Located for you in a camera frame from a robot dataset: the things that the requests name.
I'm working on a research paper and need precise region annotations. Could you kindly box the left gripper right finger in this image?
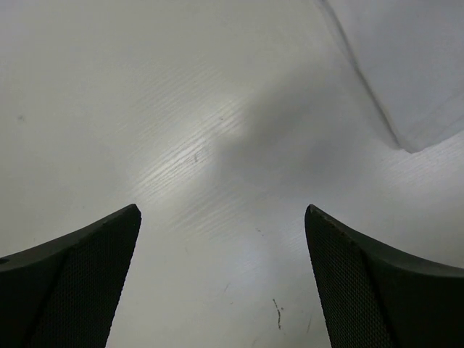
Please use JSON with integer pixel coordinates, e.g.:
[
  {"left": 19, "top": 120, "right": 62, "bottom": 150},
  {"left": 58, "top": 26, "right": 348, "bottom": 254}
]
[{"left": 304, "top": 205, "right": 463, "bottom": 347}]

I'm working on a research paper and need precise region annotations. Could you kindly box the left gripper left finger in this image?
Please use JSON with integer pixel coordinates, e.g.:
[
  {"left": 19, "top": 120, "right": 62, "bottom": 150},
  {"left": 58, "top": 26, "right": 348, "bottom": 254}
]
[{"left": 1, "top": 204, "right": 141, "bottom": 347}]

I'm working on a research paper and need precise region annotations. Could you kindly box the white skirt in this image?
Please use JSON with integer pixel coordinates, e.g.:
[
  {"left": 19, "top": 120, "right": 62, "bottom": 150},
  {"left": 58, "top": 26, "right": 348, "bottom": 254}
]
[{"left": 320, "top": 1, "right": 463, "bottom": 153}]

